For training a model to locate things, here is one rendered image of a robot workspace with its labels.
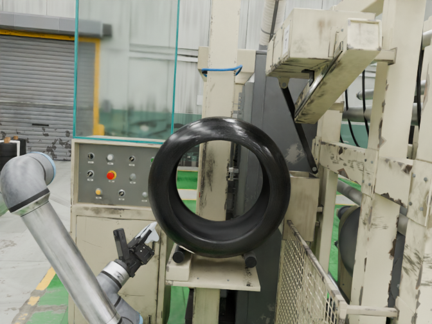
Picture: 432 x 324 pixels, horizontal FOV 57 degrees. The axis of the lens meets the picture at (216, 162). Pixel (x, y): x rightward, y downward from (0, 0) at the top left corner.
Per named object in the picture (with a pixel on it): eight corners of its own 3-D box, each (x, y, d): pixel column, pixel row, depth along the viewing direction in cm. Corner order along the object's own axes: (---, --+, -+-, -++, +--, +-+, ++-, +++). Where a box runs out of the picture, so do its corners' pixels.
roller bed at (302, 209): (276, 227, 201) (280, 170, 197) (305, 229, 201) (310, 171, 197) (281, 240, 181) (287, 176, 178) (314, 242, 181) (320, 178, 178)
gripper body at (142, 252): (146, 252, 149) (125, 278, 142) (132, 236, 147) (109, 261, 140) (156, 252, 143) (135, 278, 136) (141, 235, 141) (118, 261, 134)
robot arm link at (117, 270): (98, 270, 138) (108, 270, 130) (107, 259, 140) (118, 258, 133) (115, 287, 140) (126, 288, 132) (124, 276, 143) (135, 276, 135)
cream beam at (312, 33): (263, 76, 178) (266, 43, 176) (319, 80, 178) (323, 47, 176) (287, 58, 118) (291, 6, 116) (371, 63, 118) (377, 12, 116)
